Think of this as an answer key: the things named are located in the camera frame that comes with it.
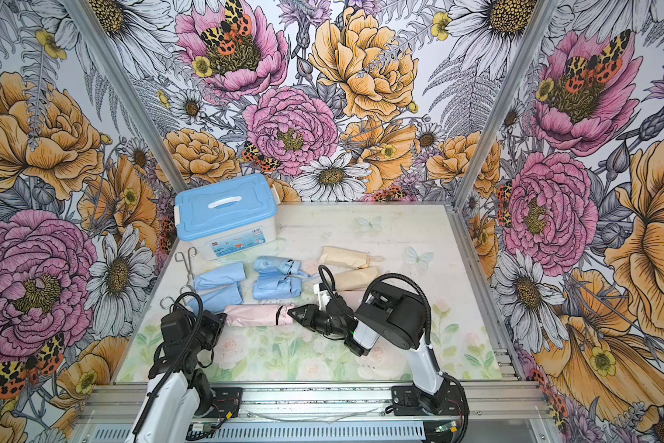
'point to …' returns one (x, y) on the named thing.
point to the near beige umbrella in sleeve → (354, 280)
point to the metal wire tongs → (168, 302)
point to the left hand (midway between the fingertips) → (228, 320)
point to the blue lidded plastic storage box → (229, 217)
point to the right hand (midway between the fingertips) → (291, 319)
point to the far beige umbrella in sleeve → (344, 257)
